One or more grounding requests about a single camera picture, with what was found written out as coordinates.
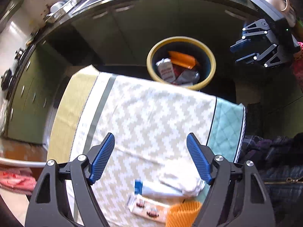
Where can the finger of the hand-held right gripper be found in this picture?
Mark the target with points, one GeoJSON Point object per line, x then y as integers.
{"type": "Point", "coordinates": [247, 58]}
{"type": "Point", "coordinates": [243, 45]}

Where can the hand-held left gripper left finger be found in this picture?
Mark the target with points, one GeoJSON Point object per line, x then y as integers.
{"type": "Point", "coordinates": [101, 161]}

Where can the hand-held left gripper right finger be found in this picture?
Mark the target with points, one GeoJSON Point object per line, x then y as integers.
{"type": "Point", "coordinates": [199, 161]}

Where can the orange snack packet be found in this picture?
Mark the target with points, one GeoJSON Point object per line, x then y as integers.
{"type": "Point", "coordinates": [182, 60]}

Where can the red and white drink carton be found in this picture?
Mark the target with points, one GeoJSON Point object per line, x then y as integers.
{"type": "Point", "coordinates": [165, 72]}

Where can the yellow rimmed dark trash bin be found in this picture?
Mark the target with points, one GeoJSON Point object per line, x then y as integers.
{"type": "Point", "coordinates": [151, 60]}

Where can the white crumpled plastic bag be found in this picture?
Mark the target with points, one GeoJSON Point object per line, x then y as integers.
{"type": "Point", "coordinates": [181, 181]}

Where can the blue and white packet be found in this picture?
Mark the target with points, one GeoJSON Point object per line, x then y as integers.
{"type": "Point", "coordinates": [151, 189]}

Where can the zigzag patterned tablecloth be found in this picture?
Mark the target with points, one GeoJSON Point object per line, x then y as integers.
{"type": "Point", "coordinates": [146, 113]}

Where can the person's dark plaid jacket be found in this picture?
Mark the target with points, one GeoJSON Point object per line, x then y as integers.
{"type": "Point", "coordinates": [279, 170]}

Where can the red checked apron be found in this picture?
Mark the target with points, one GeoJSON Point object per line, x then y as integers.
{"type": "Point", "coordinates": [16, 181]}

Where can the green lower kitchen cabinets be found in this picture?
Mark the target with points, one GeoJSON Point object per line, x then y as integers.
{"type": "Point", "coordinates": [106, 35]}

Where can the black lidded wok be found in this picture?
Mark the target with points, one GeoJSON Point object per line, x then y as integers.
{"type": "Point", "coordinates": [6, 79]}

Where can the small black lidded pot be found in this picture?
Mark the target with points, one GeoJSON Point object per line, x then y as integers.
{"type": "Point", "coordinates": [19, 54]}

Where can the white dish rack with dishes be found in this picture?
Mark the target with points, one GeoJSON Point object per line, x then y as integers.
{"type": "Point", "coordinates": [58, 6]}

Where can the sliding door frame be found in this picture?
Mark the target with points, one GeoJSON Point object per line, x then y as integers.
{"type": "Point", "coordinates": [21, 162]}

